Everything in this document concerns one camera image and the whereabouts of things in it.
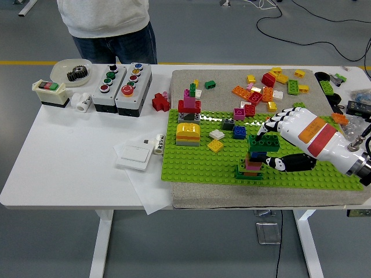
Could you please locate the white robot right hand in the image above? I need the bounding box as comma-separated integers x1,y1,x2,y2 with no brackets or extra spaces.
256,106,370,176

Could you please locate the dark green long brick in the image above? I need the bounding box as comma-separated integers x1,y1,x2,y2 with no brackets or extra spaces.
248,134,281,152

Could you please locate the orange square brick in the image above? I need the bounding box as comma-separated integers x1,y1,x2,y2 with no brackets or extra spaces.
331,112,350,126

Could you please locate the orange rectangular brick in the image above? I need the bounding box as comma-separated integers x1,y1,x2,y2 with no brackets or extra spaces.
262,86,275,104

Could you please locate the pink stacked brick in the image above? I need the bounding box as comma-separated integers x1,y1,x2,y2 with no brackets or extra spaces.
245,158,263,171

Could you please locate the large red brick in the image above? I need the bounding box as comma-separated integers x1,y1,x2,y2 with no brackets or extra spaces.
261,72,276,87

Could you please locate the small blue square brick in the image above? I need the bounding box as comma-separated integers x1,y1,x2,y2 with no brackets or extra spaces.
232,125,247,140

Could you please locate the green flat base brick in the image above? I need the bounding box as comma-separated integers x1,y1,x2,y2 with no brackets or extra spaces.
234,158,266,181

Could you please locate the orange long brick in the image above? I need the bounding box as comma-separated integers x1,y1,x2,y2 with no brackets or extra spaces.
231,85,253,101

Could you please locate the yellow flat square brick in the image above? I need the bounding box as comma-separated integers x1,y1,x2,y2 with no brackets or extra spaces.
207,139,224,153

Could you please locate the green studded baseplate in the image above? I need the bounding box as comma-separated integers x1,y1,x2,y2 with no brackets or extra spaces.
161,108,365,191

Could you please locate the yellow domed brick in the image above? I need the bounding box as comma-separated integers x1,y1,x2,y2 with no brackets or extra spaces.
176,122,201,138

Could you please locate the tall pink brick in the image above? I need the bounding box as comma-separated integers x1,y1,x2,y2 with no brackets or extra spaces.
183,89,197,108

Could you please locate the grey brick with dark wedge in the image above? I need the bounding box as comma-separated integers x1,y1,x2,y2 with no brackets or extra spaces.
178,112,201,123

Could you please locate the red wide brick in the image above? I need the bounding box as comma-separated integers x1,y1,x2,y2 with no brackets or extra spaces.
177,100,202,114

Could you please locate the red cross-shaped brick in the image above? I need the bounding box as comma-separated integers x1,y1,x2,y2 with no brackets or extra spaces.
151,92,172,112

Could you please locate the clear plastic bag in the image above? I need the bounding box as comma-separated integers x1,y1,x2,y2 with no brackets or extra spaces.
341,115,371,142

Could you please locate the black electronic box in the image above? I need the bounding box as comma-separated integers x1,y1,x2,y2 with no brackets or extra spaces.
345,100,371,118

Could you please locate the clear bag of blue parts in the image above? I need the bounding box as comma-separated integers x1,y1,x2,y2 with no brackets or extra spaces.
350,88,371,105

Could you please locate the table control panel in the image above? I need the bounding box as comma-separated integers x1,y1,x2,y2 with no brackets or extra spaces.
347,208,371,218

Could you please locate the grey-brown mat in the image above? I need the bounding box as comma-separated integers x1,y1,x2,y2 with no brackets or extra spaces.
170,68,371,209

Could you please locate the metal floor socket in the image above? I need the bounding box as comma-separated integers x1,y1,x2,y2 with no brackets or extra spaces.
256,222,281,246

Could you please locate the white table leg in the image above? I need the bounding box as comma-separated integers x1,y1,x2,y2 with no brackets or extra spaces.
89,208,114,278
292,208,325,278

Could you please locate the white printed cylinder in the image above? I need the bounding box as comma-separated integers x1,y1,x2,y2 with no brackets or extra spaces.
152,133,165,155

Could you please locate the white paper sheet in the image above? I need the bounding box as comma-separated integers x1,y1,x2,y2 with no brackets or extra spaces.
113,133,174,215

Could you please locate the grey emergency-stop button box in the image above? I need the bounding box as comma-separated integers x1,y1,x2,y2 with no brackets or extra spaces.
115,62,153,117

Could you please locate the grey four-button box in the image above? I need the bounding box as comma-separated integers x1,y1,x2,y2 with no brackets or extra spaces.
91,64,128,113

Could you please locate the white pipe tee fitting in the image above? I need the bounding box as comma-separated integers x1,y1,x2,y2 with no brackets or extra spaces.
70,92,93,112

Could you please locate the black steel gear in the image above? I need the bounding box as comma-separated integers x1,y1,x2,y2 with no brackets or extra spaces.
72,65,89,79
66,70,82,83

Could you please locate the person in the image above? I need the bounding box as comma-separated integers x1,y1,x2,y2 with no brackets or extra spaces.
56,0,158,65

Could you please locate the white plastic bowl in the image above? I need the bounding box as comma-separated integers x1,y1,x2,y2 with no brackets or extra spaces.
50,58,93,87

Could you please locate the white table foot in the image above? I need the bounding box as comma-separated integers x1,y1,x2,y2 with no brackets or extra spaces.
17,0,38,17

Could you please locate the black hanging cable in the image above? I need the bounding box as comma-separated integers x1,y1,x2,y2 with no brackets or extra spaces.
274,208,283,278

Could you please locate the black floor cable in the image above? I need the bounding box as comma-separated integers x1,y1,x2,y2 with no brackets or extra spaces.
289,0,371,23
256,0,371,62

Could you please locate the white floor cable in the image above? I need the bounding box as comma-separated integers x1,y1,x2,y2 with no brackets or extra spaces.
243,0,278,10

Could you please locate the white wall switch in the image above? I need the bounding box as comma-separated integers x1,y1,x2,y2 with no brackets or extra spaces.
115,142,153,172

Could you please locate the cream red-green switch box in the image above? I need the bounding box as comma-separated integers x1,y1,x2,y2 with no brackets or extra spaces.
31,79,73,109

